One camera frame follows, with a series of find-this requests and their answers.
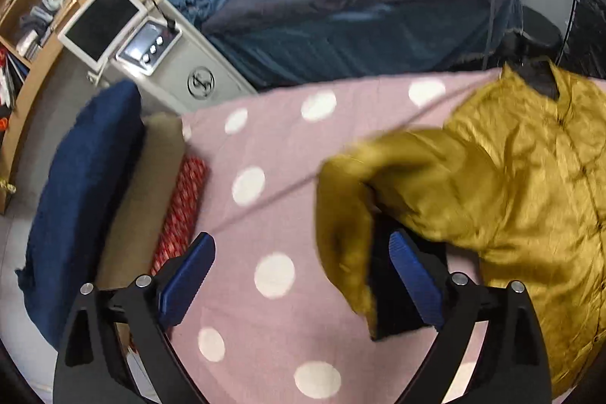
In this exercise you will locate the black round stool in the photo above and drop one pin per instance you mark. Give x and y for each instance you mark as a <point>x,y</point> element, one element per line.
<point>538,38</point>

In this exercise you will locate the gold satin jacket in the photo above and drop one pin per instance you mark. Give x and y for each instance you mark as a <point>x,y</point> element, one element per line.
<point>516,177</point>

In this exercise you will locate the tan folded cloth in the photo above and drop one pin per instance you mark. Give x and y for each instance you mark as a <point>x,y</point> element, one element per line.
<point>135,231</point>

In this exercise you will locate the black wire rack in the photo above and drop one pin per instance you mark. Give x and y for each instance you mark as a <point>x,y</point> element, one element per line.
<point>583,48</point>

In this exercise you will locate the red patterned folded cloth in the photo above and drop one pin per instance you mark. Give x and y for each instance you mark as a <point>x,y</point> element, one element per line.
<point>177,230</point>

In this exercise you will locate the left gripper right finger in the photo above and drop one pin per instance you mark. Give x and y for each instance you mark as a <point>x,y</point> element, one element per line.
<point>489,346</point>

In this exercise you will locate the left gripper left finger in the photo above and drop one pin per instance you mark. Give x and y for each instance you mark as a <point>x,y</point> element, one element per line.
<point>91,367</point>

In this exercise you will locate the navy blue folded cloth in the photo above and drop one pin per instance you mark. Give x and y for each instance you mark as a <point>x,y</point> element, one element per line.
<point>90,172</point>

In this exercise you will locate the pink polka dot blanket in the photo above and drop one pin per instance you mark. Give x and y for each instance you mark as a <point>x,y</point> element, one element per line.
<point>266,326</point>

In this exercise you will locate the white framed monitor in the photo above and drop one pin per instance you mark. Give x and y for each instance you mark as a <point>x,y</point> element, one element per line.
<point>97,28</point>

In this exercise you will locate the white machine cabinet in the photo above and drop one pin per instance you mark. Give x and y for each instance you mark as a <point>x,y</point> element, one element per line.
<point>191,75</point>

